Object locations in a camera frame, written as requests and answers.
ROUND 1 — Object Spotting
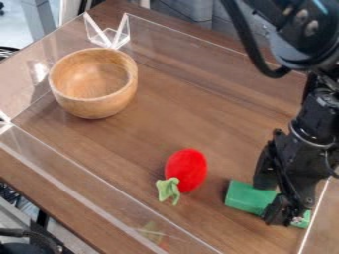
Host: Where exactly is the clear acrylic tray enclosure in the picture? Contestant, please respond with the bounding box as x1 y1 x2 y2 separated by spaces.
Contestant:
0 11 339 254

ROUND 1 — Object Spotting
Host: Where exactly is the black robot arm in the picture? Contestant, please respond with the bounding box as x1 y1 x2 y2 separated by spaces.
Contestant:
243 0 339 225

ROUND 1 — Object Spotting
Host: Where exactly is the green rectangular block stick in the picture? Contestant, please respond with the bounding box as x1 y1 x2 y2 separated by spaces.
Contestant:
224 180 311 228

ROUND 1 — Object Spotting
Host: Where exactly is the red plush strawberry toy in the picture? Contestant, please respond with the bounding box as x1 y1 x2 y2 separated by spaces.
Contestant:
155 148 208 205

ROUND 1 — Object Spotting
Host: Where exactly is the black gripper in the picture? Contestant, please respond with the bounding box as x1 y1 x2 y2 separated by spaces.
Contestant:
253 129 338 226

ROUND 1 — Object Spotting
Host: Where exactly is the brown wooden bowl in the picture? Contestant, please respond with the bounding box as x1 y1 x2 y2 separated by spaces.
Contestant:
48 48 137 119

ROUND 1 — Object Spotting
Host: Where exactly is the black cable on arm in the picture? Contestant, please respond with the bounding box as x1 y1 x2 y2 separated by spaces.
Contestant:
219 0 293 79

